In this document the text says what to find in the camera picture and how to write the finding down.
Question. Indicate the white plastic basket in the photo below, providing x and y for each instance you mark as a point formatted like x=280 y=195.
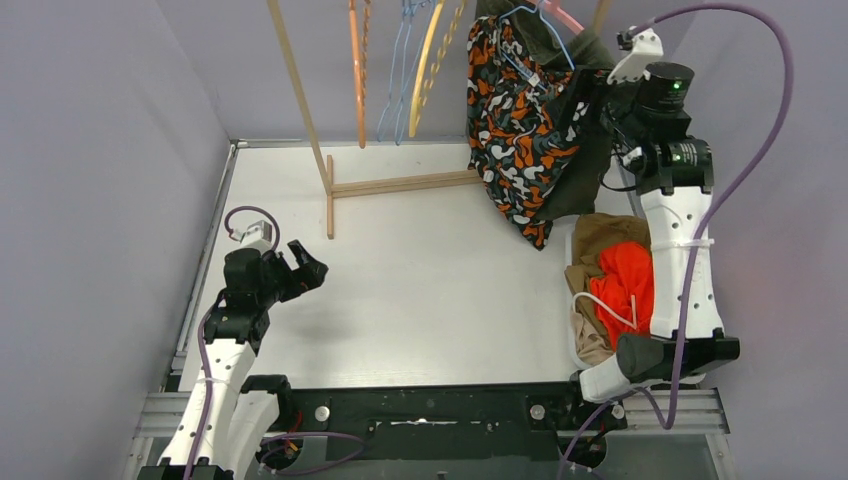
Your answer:
x=682 y=325

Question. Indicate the olive brown shorts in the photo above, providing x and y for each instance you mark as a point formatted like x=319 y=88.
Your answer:
x=592 y=234

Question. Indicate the wooden clothes hanger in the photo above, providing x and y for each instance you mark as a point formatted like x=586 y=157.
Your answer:
x=359 y=23

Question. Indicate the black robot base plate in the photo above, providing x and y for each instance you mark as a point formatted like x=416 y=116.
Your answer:
x=531 y=421

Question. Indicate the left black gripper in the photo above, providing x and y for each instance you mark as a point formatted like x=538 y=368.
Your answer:
x=287 y=271

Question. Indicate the pink plastic hanger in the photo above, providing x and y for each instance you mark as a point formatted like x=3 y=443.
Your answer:
x=555 y=9

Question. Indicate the light blue wire hanger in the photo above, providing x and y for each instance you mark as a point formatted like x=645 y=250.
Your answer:
x=394 y=104

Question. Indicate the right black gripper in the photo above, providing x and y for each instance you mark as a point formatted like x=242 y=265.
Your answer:
x=586 y=85

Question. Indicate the red orange shorts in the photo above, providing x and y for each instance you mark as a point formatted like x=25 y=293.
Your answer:
x=626 y=289

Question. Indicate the orange camouflage print shorts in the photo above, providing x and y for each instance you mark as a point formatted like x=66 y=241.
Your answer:
x=516 y=149

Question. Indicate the beige shorts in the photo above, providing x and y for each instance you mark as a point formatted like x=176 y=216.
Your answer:
x=592 y=344

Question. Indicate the dark green patterned shorts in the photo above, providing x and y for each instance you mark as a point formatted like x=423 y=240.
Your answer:
x=576 y=190

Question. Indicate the cream wooden hanger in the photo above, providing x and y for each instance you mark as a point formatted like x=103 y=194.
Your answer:
x=428 y=69

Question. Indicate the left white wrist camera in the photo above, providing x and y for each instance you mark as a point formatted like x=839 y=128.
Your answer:
x=258 y=236

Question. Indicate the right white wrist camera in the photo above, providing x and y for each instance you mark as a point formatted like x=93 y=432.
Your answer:
x=640 y=48

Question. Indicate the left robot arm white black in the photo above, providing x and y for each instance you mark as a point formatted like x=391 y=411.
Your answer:
x=225 y=378

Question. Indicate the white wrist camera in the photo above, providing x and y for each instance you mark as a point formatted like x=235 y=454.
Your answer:
x=640 y=48
x=258 y=236

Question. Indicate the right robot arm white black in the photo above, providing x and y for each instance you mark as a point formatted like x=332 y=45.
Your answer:
x=674 y=182

